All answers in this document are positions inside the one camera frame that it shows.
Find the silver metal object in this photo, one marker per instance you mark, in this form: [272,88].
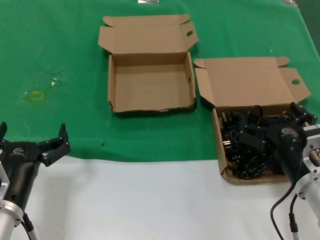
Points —
[148,1]

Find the green table cloth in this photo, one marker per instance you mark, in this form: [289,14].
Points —
[50,50]

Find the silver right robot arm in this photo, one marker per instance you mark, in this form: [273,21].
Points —
[310,200]

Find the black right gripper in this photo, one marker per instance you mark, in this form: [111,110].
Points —
[290,150]

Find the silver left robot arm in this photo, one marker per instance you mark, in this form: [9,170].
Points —
[8,220]

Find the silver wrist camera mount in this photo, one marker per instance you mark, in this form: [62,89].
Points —
[3,180]
[312,147]

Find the white paper scraps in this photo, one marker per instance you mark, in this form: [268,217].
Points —
[53,83]

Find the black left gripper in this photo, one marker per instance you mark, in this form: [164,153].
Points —
[21,162]

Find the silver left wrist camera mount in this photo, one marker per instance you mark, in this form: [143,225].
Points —
[3,180]

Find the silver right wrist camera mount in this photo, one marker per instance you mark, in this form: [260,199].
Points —
[312,147]

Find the clear plastic bag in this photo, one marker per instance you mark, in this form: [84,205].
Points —
[291,2]

